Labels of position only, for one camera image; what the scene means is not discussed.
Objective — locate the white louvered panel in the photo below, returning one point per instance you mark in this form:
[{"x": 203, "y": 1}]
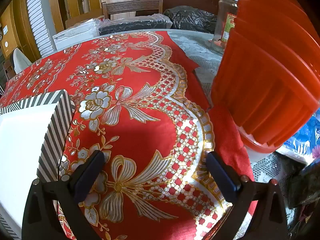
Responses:
[{"x": 37, "y": 17}]

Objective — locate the white chair back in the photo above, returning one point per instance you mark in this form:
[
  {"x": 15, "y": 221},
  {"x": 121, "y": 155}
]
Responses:
[{"x": 21, "y": 61}]

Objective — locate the white cardboard box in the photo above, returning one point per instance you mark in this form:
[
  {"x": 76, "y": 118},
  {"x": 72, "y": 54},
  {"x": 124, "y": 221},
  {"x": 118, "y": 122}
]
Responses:
[{"x": 75, "y": 33}]

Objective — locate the blue printed packet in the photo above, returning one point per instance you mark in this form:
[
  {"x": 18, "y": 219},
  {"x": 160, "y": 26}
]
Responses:
[{"x": 305, "y": 135}]

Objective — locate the dark bag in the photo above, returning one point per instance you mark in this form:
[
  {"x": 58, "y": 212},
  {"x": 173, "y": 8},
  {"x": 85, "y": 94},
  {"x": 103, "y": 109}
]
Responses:
[{"x": 305, "y": 185}]

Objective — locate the red ribbed plastic container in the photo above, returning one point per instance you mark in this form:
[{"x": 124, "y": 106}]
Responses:
[{"x": 262, "y": 67}]

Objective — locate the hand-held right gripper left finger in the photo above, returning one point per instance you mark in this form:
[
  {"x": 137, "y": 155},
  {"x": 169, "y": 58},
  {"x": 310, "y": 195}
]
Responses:
[{"x": 86, "y": 180}]

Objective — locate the wooden chair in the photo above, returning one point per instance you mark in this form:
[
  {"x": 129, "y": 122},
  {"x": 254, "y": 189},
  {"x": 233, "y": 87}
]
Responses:
[{"x": 132, "y": 5}]

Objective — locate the striped jewelry box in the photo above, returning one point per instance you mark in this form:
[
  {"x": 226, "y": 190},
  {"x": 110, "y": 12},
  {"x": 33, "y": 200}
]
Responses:
[{"x": 20, "y": 142}]

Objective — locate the red floral tablecloth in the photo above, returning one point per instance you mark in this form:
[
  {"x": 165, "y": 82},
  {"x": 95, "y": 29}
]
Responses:
[{"x": 150, "y": 100}]

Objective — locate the black plastic-wrapped package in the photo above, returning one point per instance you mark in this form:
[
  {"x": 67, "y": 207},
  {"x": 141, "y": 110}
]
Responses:
[{"x": 135, "y": 23}]

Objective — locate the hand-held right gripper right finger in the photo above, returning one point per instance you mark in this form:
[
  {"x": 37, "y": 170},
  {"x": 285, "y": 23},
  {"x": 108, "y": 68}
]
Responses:
[{"x": 222, "y": 177}]

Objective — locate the glass jar with label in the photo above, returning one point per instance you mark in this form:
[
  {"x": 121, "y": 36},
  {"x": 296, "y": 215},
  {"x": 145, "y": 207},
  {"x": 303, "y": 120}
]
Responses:
[{"x": 221, "y": 22}]

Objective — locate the black plastic bag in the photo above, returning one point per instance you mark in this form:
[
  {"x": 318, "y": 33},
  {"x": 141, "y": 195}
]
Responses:
[{"x": 190, "y": 17}]

